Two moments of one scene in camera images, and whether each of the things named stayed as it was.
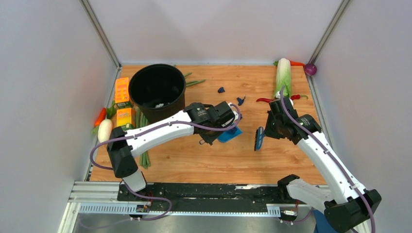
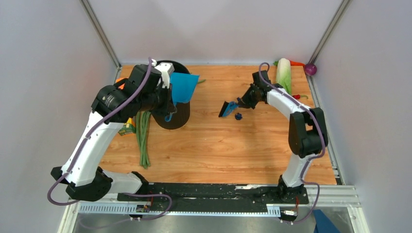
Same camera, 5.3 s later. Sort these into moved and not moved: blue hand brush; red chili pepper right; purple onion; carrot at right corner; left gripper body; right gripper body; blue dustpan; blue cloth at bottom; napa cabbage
Moved: blue dustpan; left gripper body; right gripper body; blue hand brush
Not moved: red chili pepper right; carrot at right corner; purple onion; blue cloth at bottom; napa cabbage
